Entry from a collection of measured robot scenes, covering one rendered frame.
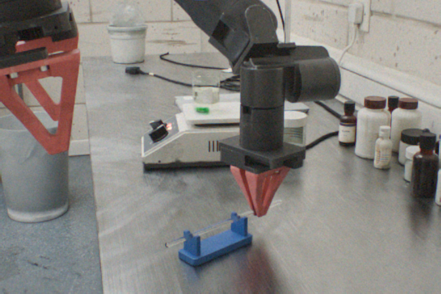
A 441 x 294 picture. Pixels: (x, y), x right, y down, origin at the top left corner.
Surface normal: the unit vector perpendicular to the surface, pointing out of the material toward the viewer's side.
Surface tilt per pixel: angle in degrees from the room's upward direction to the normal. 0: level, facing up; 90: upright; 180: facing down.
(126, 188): 0
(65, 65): 111
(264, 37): 51
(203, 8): 118
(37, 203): 94
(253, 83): 90
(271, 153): 0
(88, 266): 0
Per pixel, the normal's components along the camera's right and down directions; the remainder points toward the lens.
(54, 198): 0.72, 0.26
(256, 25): 0.29, -0.40
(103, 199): 0.00, -0.96
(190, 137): 0.13, 0.27
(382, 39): -0.97, 0.06
